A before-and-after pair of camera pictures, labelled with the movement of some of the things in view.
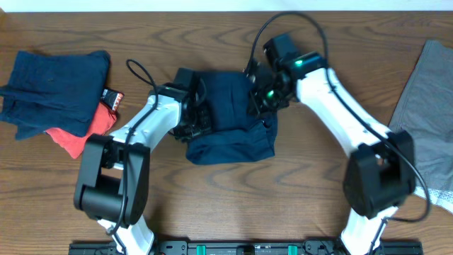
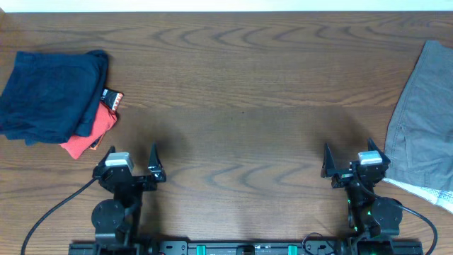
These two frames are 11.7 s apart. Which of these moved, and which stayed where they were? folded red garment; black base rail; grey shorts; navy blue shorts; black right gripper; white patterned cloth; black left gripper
Moved: black left gripper; navy blue shorts; black right gripper
Stayed: black base rail; folded red garment; grey shorts; white patterned cloth
